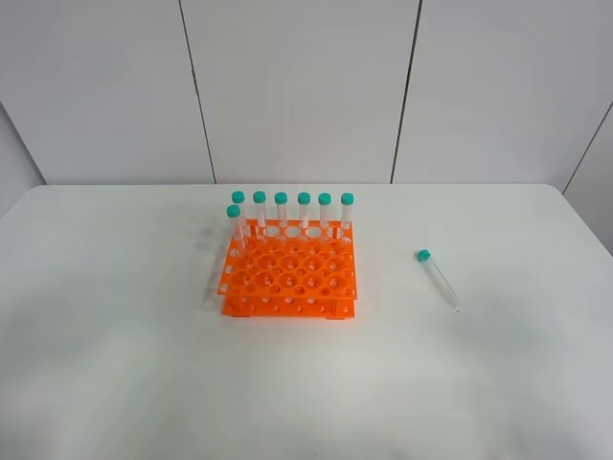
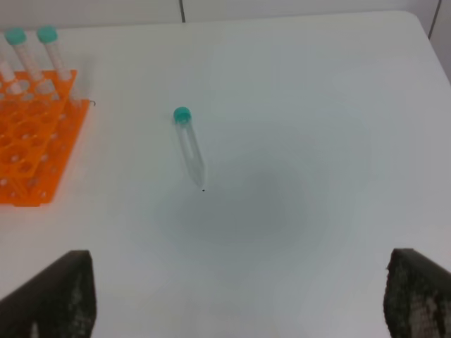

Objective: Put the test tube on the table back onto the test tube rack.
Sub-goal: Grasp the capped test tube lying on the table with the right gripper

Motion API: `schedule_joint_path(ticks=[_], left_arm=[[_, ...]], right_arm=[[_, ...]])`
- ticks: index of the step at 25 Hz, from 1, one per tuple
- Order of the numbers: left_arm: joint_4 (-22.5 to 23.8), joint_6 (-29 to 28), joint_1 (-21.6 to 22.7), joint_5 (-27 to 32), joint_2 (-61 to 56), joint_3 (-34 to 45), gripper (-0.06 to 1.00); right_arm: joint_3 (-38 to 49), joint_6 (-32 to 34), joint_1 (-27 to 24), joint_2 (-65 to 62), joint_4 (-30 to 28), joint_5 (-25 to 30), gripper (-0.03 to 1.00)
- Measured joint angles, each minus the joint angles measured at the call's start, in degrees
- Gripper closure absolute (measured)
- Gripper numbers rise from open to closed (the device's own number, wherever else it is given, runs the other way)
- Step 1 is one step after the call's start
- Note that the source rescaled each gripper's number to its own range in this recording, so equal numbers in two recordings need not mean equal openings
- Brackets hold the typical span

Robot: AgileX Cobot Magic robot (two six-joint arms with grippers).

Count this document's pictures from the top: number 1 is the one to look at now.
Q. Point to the orange test tube rack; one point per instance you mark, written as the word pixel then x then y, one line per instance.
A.
pixel 292 272

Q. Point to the teal-capped tube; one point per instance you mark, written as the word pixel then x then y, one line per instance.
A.
pixel 232 212
pixel 238 199
pixel 347 200
pixel 281 204
pixel 324 201
pixel 259 198
pixel 304 202

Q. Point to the teal-capped tube front left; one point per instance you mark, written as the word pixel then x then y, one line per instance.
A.
pixel 232 212

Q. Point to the clear tube with teal cap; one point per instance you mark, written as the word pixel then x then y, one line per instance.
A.
pixel 436 277

